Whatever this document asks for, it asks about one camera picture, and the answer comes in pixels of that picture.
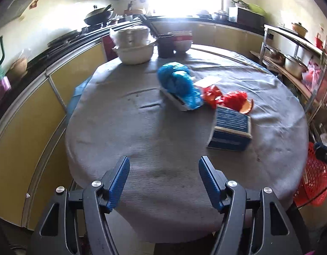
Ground microwave oven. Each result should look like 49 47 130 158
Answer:
229 7 265 29

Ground red plastic basket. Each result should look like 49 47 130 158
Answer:
294 142 327 207

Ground red plastic bag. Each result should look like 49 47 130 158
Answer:
202 85 248 112

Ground grey tablecloth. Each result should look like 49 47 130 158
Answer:
65 50 308 243

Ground white tray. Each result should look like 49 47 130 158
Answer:
161 88 191 112

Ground purple thermos flask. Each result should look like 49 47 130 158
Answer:
0 76 11 101

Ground dark chopstick cup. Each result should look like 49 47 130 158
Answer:
156 34 175 58

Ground white basin with bowls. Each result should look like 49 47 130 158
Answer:
110 25 156 65

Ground steel pot on shelf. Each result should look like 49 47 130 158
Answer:
285 55 308 79

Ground metal kitchen shelf rack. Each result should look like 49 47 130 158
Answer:
251 24 327 137

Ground gas stove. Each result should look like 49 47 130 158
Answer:
47 23 107 48

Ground white medicine box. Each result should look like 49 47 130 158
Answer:
193 75 222 89

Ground yellow enamel pot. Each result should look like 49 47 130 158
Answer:
292 23 308 37

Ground blue plastic bag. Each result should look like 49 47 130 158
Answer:
157 62 203 111

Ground black wok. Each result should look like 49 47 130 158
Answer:
84 4 114 26

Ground blue cardboard box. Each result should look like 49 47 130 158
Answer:
207 105 252 151

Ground stacked red white bowls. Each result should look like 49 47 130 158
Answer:
168 31 193 53

